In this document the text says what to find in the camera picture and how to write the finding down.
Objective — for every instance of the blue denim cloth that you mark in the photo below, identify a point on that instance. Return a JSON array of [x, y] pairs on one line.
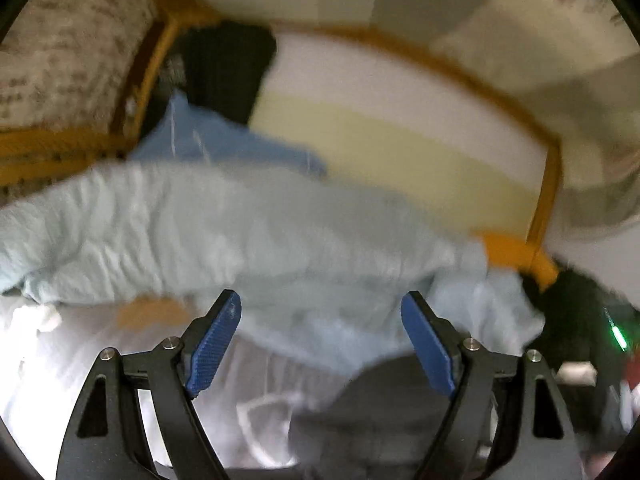
[[210, 140]]

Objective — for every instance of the light blue cloth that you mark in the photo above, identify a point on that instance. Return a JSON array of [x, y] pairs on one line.
[[500, 305]]

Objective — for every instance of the pale grey-green garment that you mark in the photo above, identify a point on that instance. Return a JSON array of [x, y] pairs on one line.
[[200, 225]]

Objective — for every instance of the wooden bed frame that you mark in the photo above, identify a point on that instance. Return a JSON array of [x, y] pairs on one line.
[[547, 185]]

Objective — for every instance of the black hanging cloth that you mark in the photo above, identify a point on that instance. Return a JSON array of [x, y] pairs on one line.
[[225, 70]]

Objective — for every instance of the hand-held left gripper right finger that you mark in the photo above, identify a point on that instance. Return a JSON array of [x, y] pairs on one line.
[[430, 345]]

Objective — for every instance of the pale patchwork quilt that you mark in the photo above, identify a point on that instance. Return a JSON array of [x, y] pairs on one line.
[[450, 5]]

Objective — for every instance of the black cloth pile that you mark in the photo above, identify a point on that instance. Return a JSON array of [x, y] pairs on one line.
[[570, 320]]

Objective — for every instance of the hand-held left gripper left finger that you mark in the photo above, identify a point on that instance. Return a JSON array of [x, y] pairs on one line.
[[212, 345]]

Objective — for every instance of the orange cloth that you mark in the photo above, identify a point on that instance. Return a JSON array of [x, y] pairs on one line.
[[520, 255]]

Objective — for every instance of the white and yellow foam pad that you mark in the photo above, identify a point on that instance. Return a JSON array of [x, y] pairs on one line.
[[400, 125]]

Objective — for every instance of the dark grey large garment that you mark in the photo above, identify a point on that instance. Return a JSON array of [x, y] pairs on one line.
[[380, 410]]

